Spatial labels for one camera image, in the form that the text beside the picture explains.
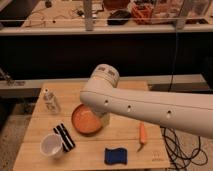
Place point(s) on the orange ceramic bowl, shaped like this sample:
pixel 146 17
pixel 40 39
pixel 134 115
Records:
pixel 85 121

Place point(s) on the clear plastic bottle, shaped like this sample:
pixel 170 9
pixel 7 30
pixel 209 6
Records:
pixel 51 101

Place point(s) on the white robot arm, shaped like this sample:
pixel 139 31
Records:
pixel 192 113

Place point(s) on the white ceramic cup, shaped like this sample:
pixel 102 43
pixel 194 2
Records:
pixel 51 146

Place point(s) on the black white striped cloth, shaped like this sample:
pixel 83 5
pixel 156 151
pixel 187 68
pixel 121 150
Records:
pixel 67 142

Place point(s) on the black bag on bench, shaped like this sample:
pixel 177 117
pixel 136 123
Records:
pixel 119 17

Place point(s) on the grey metal post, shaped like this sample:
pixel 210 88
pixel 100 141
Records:
pixel 87 6

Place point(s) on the orange crate on bench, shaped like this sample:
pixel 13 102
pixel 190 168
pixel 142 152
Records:
pixel 141 15

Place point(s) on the metal clamp on rail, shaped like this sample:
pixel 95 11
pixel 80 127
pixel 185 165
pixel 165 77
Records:
pixel 9 80

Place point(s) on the blue sponge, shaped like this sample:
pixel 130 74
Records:
pixel 115 156

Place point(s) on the orange carrot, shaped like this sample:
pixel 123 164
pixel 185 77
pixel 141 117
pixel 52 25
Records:
pixel 142 136

